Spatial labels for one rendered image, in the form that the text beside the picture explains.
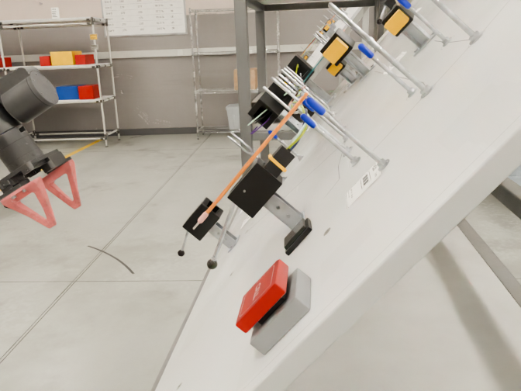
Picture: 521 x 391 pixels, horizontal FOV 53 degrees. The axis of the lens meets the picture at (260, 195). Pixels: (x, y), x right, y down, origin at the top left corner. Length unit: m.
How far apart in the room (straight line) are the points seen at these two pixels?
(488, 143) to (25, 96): 0.66
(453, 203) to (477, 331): 0.68
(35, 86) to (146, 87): 7.54
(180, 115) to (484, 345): 7.55
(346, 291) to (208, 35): 7.81
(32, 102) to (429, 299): 0.80
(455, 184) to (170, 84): 7.97
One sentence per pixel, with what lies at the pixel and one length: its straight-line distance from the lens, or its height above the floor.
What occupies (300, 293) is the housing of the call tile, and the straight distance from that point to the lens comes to 0.42.
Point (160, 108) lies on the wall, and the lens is 8.35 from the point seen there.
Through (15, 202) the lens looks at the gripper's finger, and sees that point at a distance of 0.86.
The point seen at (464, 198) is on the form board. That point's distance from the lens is 0.36.
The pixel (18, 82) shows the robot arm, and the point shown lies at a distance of 0.87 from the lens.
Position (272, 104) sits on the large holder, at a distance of 1.31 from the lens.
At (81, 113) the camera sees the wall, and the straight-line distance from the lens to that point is 8.76.
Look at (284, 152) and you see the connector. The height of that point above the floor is 1.17.
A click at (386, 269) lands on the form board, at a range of 0.36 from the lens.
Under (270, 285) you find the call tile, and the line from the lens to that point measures 0.41.
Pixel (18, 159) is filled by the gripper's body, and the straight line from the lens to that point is 0.88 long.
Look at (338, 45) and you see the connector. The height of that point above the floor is 1.29.
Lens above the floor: 1.30
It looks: 16 degrees down
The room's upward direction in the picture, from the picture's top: 2 degrees counter-clockwise
